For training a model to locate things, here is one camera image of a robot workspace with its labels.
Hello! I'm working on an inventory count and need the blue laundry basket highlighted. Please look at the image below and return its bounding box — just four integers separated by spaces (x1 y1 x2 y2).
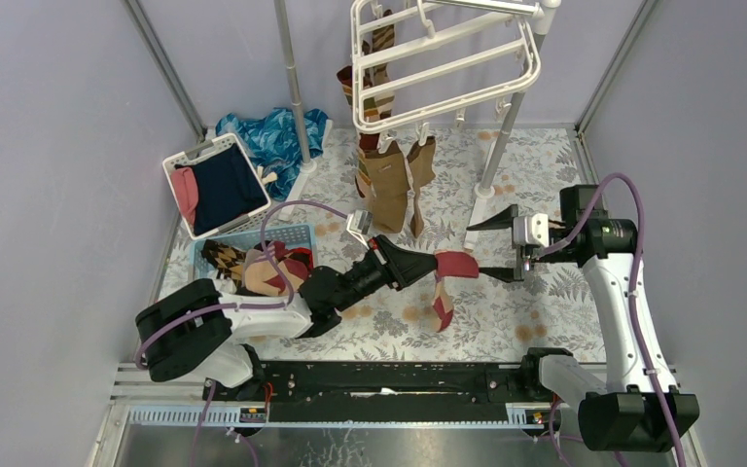
188 223 317 280

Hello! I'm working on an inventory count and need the brown patterned hanging sock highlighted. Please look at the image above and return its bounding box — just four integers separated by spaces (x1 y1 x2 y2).
362 24 395 122

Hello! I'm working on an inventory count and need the pile of socks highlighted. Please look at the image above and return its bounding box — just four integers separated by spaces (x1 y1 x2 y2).
201 240 314 297

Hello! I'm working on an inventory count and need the dark navy cloth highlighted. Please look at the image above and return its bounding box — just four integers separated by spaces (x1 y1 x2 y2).
178 146 268 235

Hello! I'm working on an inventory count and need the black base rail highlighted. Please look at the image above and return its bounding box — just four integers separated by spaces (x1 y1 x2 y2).
203 361 555 424

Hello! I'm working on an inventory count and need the purple cable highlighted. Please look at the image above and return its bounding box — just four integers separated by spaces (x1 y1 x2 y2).
538 172 688 467
134 199 350 467

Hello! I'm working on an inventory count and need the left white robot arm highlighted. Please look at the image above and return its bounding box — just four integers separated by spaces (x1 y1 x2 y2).
134 235 439 400

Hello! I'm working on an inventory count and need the white laundry basket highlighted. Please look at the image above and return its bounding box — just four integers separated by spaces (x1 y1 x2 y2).
161 132 271 239

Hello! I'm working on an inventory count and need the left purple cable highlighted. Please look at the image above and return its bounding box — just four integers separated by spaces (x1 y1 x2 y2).
134 199 350 467

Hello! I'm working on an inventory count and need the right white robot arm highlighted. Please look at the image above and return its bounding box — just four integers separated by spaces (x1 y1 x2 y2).
468 185 700 465

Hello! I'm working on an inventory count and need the white sock hanger frame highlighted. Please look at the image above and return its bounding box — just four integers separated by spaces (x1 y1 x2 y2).
350 1 561 134

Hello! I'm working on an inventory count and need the blue patterned cloth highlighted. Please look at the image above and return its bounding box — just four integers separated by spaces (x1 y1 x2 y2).
215 107 303 201

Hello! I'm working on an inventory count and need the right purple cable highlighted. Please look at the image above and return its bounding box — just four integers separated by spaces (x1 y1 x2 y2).
538 172 688 467

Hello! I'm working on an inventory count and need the silver drying rack stand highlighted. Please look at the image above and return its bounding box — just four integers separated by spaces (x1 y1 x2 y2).
272 0 563 253

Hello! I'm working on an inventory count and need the tan ribbed sock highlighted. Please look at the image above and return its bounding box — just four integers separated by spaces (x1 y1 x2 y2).
364 141 409 234

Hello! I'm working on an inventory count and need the red striped sock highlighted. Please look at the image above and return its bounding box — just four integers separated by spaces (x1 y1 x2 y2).
431 250 480 333

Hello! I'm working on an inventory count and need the pink cloth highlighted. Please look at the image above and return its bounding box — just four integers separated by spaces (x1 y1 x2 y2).
170 166 199 228

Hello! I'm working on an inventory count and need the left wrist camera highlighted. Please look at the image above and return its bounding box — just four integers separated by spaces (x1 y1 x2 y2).
345 209 373 245

